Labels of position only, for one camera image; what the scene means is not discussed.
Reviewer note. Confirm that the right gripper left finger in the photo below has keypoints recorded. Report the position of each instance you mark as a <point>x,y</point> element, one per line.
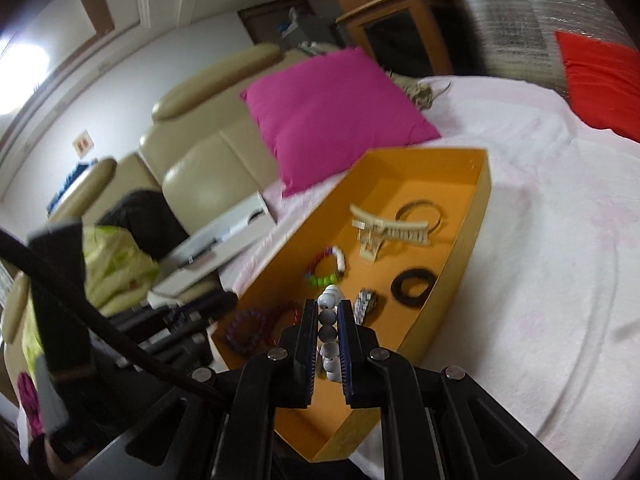
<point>294,373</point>

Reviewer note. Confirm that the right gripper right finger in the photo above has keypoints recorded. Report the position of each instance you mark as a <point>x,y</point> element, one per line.
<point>362,380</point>

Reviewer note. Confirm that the silver metal wristwatch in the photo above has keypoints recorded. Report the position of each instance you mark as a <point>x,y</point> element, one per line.
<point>365,302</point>

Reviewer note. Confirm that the black hair scrunchie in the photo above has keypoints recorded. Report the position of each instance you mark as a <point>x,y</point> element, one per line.
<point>412,287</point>

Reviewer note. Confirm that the beige hair claw clip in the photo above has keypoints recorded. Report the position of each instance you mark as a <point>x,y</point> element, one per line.
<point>374,231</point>

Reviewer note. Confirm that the silver glitter headband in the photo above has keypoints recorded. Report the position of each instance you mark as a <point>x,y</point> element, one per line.
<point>422,210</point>

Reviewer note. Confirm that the yellow green plastic bag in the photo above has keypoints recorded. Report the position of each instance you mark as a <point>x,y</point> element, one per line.
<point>105,261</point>

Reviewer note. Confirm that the orange cardboard box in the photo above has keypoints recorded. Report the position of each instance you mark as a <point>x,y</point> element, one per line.
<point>458,179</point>

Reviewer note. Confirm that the white flat box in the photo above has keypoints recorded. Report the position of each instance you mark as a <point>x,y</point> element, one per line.
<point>214,245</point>

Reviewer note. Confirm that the pink white towel blanket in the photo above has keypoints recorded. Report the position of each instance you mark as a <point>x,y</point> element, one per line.
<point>546,316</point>

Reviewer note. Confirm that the beige leather sofa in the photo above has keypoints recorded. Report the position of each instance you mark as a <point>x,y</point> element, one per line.
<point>205,153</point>

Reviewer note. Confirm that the magenta pillow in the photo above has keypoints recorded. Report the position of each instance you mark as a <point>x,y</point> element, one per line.
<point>320,116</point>

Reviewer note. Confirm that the beige fringed cloth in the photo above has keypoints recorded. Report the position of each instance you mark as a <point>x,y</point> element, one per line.
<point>420,92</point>

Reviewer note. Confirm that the curved wooden cabinet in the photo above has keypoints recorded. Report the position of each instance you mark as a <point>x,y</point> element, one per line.
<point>402,36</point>

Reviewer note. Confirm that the red cushion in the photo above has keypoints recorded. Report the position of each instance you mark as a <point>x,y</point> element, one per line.
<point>602,82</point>

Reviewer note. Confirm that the silver foil insulation mat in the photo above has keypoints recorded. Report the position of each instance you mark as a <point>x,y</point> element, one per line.
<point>515,38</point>

